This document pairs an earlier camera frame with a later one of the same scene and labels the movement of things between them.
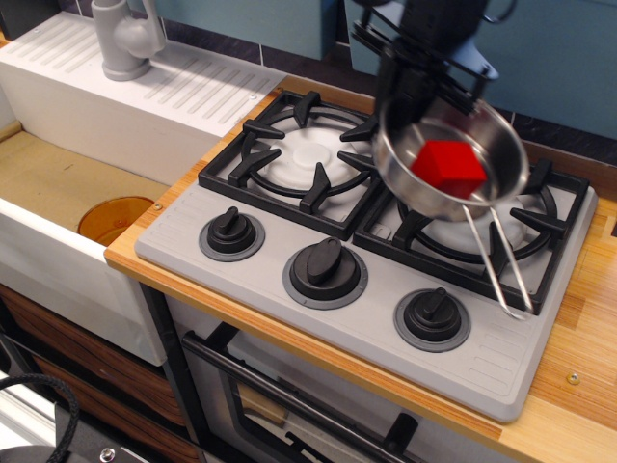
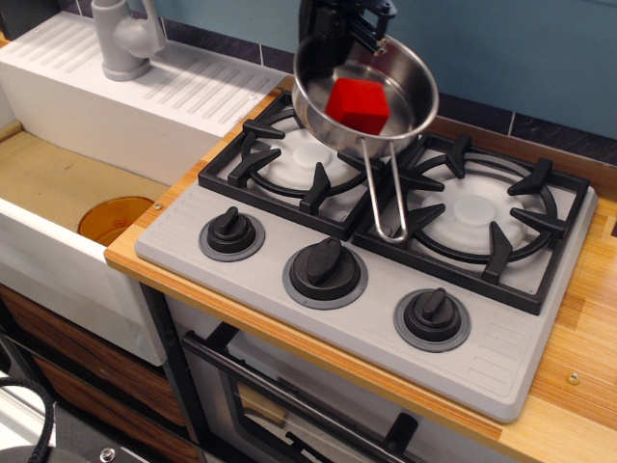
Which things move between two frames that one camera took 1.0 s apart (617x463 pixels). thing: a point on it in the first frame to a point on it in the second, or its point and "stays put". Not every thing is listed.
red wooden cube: x=454 y=165 to x=359 y=103
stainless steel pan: x=501 y=149 to x=375 y=97
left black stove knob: x=232 y=236 stays put
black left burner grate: x=308 y=155 stays put
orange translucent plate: x=104 y=220 stays put
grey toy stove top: x=292 y=227 stays put
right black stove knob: x=432 y=320 stays put
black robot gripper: x=427 y=44 to x=365 y=20
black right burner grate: x=516 y=251 stays put
